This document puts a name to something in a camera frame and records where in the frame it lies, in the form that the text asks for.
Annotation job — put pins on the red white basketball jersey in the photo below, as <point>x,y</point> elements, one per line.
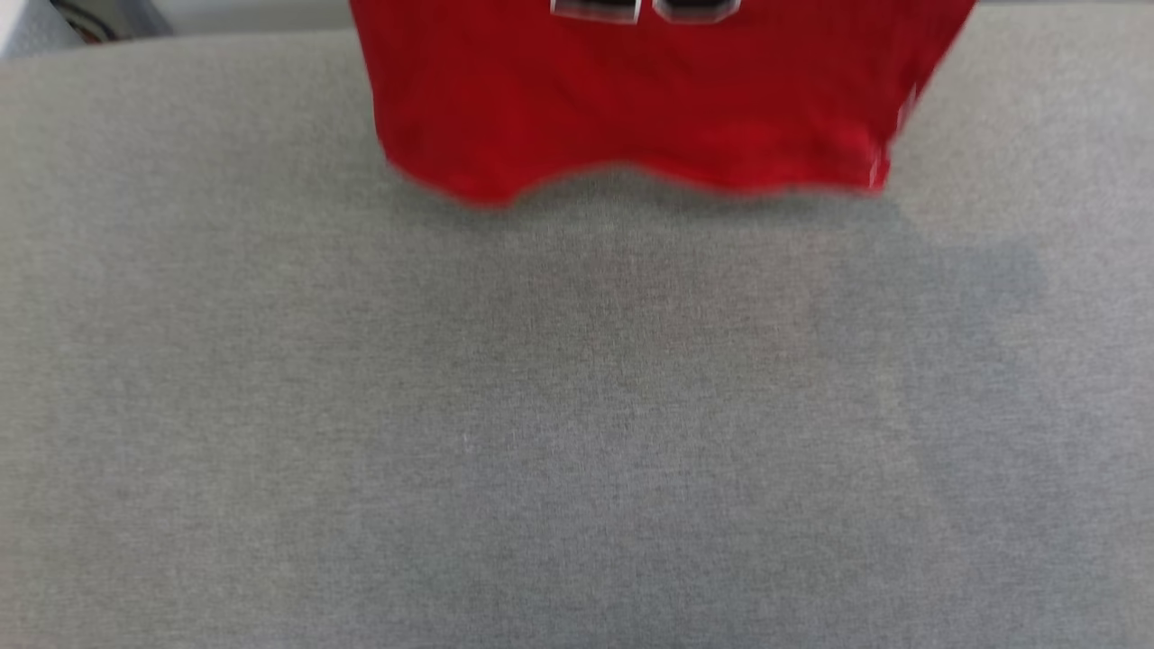
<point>649,99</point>

